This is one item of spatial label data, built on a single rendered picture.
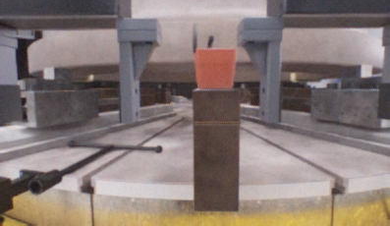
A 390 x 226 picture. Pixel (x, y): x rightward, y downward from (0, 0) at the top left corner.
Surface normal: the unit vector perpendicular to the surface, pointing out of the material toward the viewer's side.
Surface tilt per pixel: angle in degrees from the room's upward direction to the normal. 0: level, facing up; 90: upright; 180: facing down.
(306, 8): 90
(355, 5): 90
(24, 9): 90
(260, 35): 90
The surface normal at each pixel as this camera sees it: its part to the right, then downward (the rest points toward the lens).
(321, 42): 0.29, 0.07
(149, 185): -0.10, 0.08
